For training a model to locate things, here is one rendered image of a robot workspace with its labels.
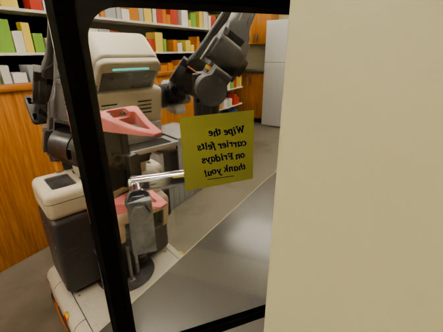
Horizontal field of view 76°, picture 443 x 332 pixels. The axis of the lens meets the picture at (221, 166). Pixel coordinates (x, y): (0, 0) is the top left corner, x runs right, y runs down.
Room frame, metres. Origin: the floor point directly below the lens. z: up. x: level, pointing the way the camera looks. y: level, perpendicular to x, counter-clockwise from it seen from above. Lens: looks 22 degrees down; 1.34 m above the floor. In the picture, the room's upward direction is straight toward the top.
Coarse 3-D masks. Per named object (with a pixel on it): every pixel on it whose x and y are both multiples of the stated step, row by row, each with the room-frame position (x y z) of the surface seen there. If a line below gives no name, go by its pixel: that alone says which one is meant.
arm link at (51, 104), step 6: (54, 54) 0.51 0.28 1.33; (54, 60) 0.51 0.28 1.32; (54, 66) 0.50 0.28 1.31; (54, 72) 0.50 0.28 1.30; (54, 78) 0.49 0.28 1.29; (54, 84) 0.48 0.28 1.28; (54, 90) 0.48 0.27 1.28; (54, 96) 0.47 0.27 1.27; (48, 102) 0.47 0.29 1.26; (54, 102) 0.47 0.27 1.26; (48, 108) 0.47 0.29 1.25; (54, 108) 0.46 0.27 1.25; (48, 114) 0.47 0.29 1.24; (54, 114) 0.46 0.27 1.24; (48, 120) 0.46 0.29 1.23; (48, 126) 0.45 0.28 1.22
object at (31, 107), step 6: (30, 96) 0.82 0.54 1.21; (30, 102) 0.82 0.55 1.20; (30, 108) 0.80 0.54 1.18; (36, 108) 0.80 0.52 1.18; (42, 108) 0.78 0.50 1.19; (30, 114) 0.79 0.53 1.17; (36, 114) 0.80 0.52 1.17; (42, 114) 0.80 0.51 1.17; (36, 120) 0.78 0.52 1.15; (42, 120) 0.79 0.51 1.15
